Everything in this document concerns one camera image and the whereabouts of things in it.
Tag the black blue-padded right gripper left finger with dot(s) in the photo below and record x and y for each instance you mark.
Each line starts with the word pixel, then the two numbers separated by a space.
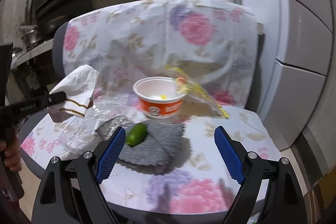
pixel 70 192

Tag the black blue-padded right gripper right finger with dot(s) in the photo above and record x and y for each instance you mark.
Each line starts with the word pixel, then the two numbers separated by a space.
pixel 283 200

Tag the yellow clear snack bag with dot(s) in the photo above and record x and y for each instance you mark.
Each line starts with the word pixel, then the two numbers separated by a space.
pixel 187 86

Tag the person's left hand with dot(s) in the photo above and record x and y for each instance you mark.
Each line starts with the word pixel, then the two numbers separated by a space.
pixel 12 154

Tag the clear crumpled plastic film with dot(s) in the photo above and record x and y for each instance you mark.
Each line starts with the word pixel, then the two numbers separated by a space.
pixel 100 121

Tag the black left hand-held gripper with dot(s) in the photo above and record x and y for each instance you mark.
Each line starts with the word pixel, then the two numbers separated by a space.
pixel 11 115

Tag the green lime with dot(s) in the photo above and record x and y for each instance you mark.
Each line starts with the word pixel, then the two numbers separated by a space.
pixel 137 135

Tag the grey knitted cloth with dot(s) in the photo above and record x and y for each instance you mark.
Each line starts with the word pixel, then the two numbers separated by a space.
pixel 160 147

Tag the orange white noodle bowl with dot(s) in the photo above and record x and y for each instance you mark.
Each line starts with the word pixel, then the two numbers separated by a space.
pixel 158 96

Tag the floral cloth cover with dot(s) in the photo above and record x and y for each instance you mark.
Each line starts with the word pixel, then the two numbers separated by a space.
pixel 43 142

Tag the metal cooking pot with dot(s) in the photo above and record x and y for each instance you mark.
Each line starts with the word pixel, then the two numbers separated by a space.
pixel 31 35

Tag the white refrigerator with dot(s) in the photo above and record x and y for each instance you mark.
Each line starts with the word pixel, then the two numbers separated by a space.
pixel 294 58

